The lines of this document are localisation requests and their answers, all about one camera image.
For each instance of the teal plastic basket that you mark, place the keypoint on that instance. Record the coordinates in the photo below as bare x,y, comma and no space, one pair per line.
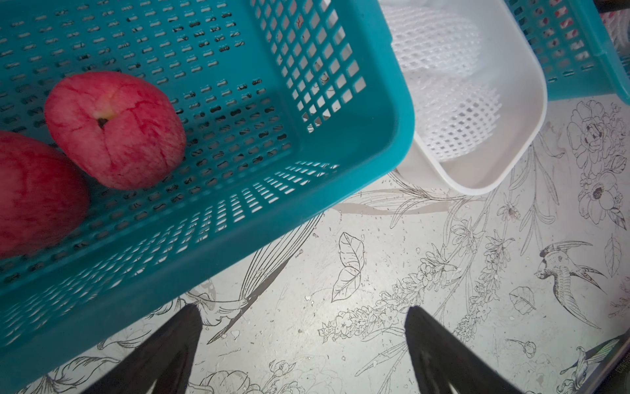
575,51
289,107

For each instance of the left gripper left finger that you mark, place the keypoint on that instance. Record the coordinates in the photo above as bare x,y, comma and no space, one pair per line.
161,364

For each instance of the right teal plastic basket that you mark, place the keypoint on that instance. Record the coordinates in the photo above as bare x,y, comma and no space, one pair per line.
575,51

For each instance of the left teal plastic basket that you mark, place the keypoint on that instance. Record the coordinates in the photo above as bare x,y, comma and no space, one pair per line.
289,107

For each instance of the red apple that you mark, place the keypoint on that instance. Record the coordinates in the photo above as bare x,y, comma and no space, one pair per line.
43,195
119,129

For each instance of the white plastic tray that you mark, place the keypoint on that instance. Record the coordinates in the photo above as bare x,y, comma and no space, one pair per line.
506,64

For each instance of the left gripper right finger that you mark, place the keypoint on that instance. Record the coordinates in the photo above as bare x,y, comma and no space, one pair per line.
443,364

